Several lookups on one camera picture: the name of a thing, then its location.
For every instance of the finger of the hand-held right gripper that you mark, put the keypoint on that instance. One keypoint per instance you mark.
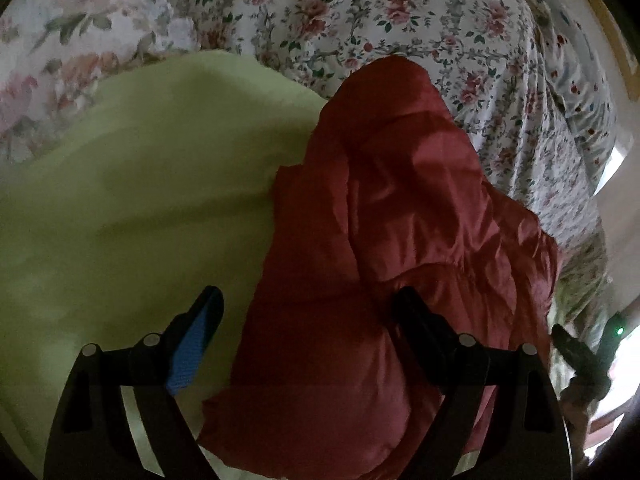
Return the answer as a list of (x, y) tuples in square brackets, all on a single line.
[(575, 352)]

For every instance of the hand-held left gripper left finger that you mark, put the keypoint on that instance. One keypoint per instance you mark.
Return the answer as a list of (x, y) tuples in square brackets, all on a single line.
[(192, 340)]

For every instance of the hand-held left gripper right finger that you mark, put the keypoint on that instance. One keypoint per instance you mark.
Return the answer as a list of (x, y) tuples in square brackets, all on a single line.
[(417, 327)]

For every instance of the red quilted jacket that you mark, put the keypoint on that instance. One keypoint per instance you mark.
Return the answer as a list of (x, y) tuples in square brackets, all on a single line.
[(400, 210)]

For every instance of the green bed sheet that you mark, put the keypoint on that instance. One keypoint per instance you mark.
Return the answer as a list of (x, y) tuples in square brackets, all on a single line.
[(125, 210)]

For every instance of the small-rose floral quilt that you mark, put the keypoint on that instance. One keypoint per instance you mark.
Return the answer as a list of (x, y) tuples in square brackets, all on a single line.
[(425, 20)]

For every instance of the large-flower print pillow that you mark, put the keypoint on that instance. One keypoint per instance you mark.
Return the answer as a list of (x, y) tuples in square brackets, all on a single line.
[(90, 20)]

